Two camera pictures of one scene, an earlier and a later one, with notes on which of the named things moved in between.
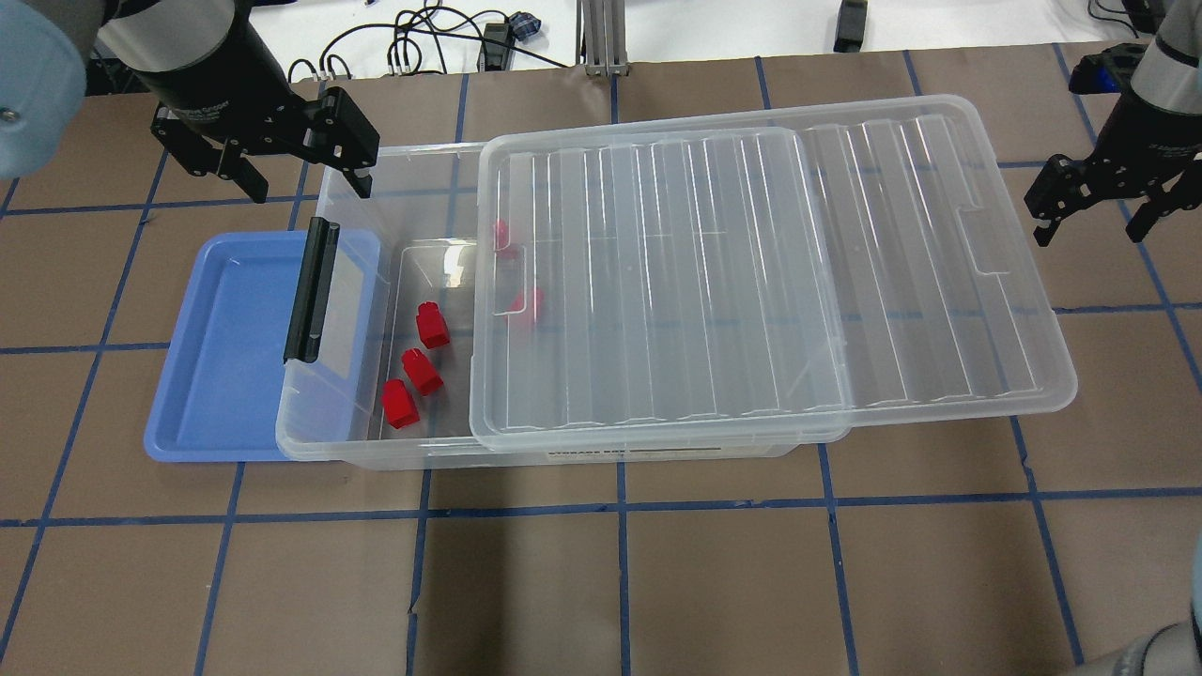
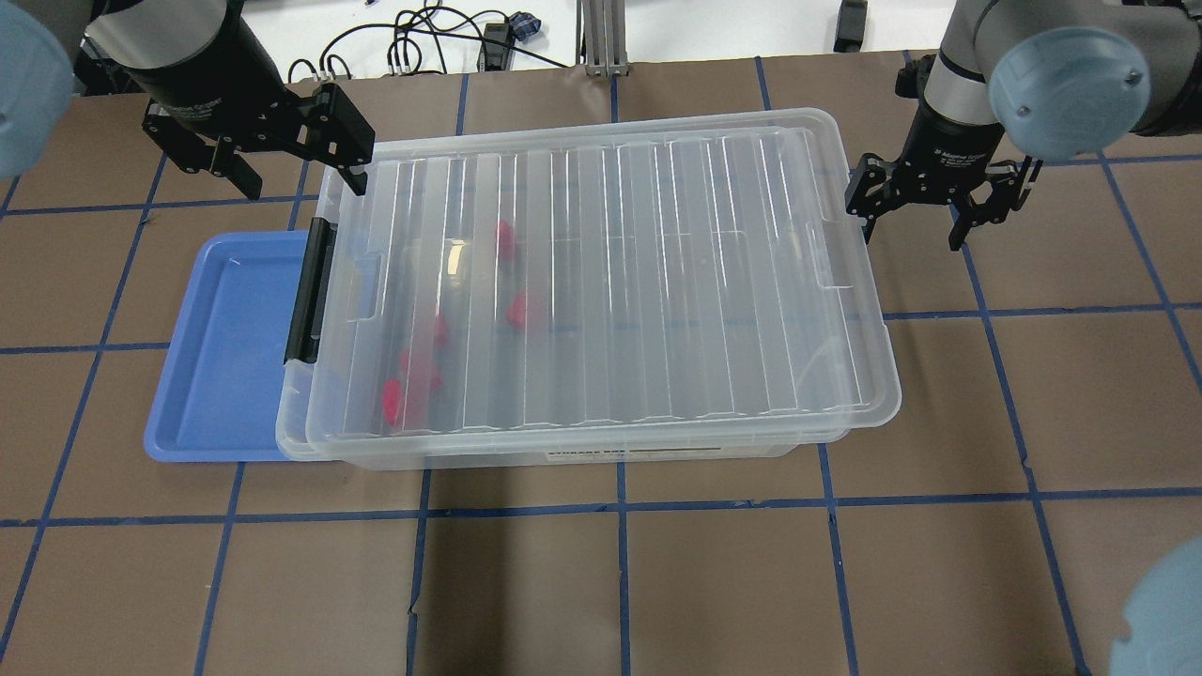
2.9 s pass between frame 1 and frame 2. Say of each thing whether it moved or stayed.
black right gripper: moved
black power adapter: stayed
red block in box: stayed
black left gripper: stayed
